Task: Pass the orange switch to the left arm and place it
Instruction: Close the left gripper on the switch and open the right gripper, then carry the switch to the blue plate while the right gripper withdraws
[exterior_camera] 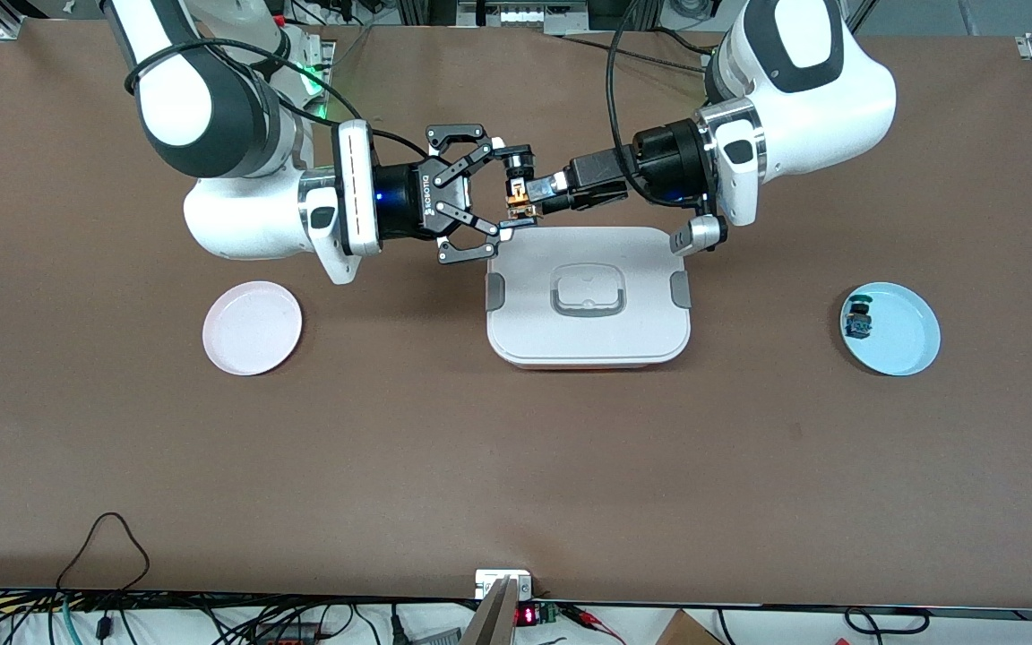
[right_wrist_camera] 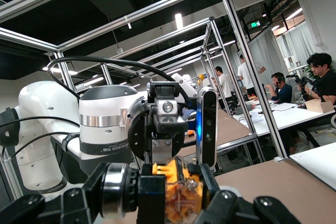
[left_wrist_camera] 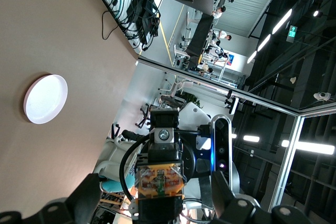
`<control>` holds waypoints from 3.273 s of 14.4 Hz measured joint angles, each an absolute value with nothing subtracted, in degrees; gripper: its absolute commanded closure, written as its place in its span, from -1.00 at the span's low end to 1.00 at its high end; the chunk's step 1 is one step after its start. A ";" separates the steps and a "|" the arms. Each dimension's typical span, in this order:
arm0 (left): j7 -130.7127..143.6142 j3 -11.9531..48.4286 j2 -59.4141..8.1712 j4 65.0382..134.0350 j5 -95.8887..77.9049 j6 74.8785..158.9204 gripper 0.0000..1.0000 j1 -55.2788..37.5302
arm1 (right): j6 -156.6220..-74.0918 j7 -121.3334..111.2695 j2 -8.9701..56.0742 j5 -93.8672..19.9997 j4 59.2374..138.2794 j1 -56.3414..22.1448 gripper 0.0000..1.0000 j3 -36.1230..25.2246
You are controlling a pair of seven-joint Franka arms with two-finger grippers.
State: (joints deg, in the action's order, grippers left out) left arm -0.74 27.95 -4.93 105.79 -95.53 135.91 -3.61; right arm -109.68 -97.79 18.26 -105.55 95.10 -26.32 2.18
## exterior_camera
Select aluminium frame corner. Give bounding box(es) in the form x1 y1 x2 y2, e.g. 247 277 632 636
0 0 33 41

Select green push button switch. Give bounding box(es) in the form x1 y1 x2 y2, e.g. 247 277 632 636
843 293 876 341

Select metal equipment rack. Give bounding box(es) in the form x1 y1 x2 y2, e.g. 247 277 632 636
395 0 660 35

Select red test leads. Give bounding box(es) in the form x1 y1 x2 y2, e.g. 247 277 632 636
561 605 629 644

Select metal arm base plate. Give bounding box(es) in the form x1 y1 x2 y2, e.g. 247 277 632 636
297 38 338 122

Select white lidded lunch box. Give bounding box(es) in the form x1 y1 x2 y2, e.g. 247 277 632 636
485 226 692 370

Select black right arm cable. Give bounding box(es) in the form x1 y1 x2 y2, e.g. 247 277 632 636
125 36 432 160

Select grey metal bar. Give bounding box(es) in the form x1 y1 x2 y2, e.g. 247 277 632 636
460 576 520 645

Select orange push button switch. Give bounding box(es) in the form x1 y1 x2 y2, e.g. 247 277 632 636
500 146 540 223

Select black coiled cable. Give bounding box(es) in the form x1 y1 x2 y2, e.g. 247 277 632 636
843 606 931 634

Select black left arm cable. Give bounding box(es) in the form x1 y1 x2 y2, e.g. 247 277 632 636
604 0 660 194

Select black cable on table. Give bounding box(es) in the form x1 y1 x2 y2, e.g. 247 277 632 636
541 27 714 74

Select pink round plate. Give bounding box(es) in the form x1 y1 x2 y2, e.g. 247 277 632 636
202 280 304 377

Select brown cardboard piece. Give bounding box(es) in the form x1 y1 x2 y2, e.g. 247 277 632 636
655 609 725 645

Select light blue round plate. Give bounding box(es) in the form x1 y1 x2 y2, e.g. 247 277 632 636
839 281 942 377

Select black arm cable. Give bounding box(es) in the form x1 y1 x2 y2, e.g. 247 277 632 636
125 36 432 160
604 0 660 194

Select black looped thin cable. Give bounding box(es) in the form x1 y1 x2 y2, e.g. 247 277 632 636
55 512 151 594

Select white switch box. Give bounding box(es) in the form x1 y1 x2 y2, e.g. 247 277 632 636
474 569 534 601

